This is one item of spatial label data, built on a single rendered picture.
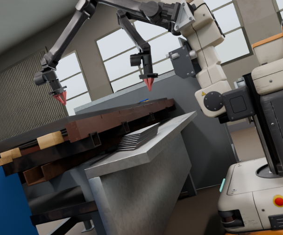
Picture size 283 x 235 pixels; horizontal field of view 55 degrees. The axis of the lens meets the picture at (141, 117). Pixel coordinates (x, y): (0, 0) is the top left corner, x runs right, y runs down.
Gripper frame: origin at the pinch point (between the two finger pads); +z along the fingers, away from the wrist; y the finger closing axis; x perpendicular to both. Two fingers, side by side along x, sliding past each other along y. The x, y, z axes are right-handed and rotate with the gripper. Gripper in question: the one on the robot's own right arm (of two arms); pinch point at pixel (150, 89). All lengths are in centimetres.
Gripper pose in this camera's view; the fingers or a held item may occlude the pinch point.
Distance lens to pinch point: 160.1
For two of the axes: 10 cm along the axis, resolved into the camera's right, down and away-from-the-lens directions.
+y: 9.4, -0.6, -3.2
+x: 3.1, -1.2, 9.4
